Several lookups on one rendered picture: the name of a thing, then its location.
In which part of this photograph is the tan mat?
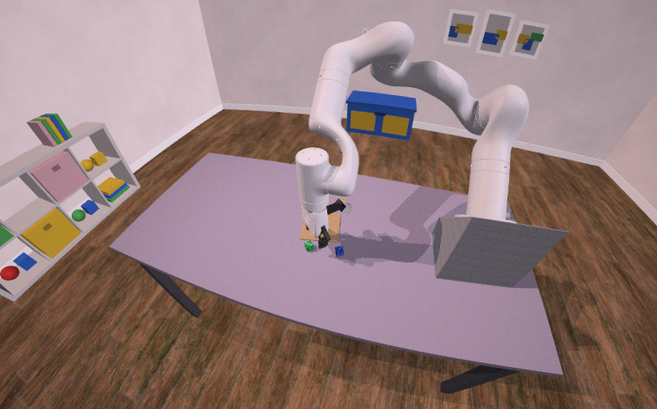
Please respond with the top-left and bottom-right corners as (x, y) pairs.
(299, 213), (341, 242)

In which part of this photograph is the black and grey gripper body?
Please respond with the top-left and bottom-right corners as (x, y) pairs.
(302, 206), (328, 237)

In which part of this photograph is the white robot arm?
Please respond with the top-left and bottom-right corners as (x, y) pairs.
(296, 22), (529, 221)

